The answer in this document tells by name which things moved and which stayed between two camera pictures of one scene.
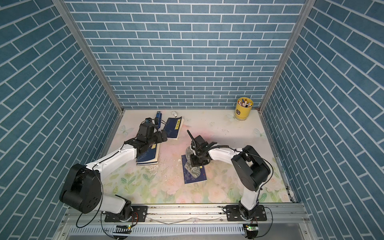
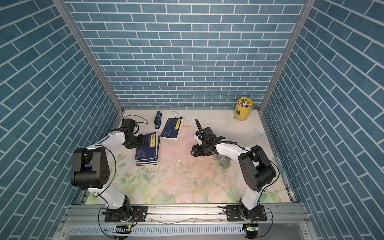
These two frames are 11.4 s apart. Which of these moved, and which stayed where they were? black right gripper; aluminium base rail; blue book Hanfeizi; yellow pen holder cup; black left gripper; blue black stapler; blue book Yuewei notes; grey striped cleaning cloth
Moved: black left gripper; grey striped cleaning cloth; black right gripper; blue book Yuewei notes
Stayed: blue book Hanfeizi; blue black stapler; aluminium base rail; yellow pen holder cup
